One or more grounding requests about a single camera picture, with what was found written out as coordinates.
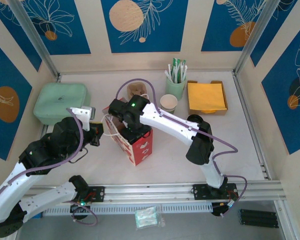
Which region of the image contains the red white paper gift bag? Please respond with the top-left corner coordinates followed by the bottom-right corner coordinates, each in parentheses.
top-left (101, 92), bottom-right (154, 167)

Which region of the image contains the mint green lidded container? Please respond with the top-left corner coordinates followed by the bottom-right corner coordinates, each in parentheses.
top-left (33, 82), bottom-right (92, 125)

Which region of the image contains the green paper cup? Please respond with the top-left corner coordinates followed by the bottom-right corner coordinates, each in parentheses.
top-left (159, 93), bottom-right (178, 115)

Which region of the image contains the mint green holder cup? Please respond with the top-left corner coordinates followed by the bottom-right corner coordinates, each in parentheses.
top-left (165, 76), bottom-right (187, 101)

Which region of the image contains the stack of black lids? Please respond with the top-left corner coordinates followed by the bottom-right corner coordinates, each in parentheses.
top-left (187, 114), bottom-right (203, 125)

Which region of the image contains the green stirrer packet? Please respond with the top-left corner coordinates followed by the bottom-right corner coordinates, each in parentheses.
top-left (172, 57), bottom-right (180, 82)
top-left (179, 58), bottom-right (187, 81)

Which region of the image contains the black left base electronics box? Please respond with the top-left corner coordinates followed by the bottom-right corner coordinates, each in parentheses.
top-left (69, 201), bottom-right (91, 221)

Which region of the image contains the black base electronics box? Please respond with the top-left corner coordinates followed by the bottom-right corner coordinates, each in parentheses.
top-left (69, 201), bottom-right (91, 221)
top-left (211, 202), bottom-right (237, 218)

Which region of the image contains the plastic bag of white packets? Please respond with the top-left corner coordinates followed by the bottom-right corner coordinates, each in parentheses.
top-left (134, 206), bottom-right (158, 230)

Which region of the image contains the cardboard napkin tray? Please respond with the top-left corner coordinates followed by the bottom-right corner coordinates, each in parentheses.
top-left (186, 79), bottom-right (229, 116)

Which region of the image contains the small clear plastic bag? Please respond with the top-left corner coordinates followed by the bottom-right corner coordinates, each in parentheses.
top-left (156, 204), bottom-right (167, 228)

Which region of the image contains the black right base electronics box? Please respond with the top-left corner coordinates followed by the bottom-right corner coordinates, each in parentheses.
top-left (211, 202), bottom-right (237, 218)

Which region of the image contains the black bar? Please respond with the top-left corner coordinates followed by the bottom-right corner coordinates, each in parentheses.
top-left (237, 208), bottom-right (277, 216)
top-left (239, 219), bottom-right (280, 229)
top-left (238, 214), bottom-right (278, 222)

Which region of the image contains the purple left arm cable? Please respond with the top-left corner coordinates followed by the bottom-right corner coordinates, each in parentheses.
top-left (0, 107), bottom-right (99, 226)

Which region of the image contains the thin black left gripper cable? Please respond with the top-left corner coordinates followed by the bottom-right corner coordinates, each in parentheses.
top-left (69, 146), bottom-right (89, 164)

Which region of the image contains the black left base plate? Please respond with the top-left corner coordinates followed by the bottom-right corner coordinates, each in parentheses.
top-left (86, 186), bottom-right (106, 203)

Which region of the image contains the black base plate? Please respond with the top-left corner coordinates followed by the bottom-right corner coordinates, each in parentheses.
top-left (86, 186), bottom-right (106, 203)
top-left (192, 183), bottom-right (238, 201)

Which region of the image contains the white slotted cable duct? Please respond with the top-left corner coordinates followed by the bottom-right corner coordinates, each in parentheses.
top-left (43, 202), bottom-right (213, 216)

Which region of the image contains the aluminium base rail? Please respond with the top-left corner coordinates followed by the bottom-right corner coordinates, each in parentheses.
top-left (24, 180), bottom-right (288, 205)

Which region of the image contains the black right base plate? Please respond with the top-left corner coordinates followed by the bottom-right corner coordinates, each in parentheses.
top-left (192, 183), bottom-right (238, 201)

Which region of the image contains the aluminium frame post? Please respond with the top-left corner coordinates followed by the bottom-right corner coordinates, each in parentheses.
top-left (7, 0), bottom-right (63, 83)
top-left (233, 0), bottom-right (283, 76)

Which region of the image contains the aluminium side rail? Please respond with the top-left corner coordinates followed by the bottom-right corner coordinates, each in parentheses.
top-left (232, 71), bottom-right (272, 181)

